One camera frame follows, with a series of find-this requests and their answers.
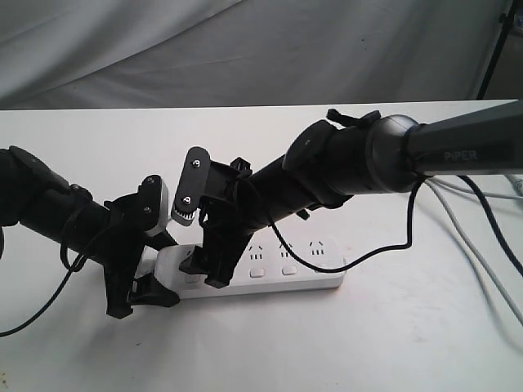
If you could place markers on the grey backdrop cloth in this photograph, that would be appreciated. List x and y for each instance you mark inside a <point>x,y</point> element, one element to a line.
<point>159,54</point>

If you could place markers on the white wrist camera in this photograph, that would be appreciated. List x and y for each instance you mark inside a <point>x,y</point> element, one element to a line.
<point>191,185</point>
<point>153,196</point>

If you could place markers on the black tripod stand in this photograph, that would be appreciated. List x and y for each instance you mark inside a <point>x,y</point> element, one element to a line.
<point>505,21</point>

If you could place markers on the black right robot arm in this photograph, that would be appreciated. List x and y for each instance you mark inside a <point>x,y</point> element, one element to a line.
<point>330,162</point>

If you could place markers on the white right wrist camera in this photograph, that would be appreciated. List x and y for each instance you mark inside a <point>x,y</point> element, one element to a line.
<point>191,185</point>

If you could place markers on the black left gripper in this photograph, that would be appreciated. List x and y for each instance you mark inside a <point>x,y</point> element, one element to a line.
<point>132,221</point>

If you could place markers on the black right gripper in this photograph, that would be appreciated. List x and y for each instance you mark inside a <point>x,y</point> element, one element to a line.
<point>224,241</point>

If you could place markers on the white five-outlet power strip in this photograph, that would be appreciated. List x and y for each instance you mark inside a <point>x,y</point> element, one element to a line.
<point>263,268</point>

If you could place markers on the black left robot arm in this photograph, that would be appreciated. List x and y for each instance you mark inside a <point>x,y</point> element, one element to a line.
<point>34,196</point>

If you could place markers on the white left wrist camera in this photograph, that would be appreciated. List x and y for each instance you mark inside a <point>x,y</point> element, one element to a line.
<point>153,196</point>

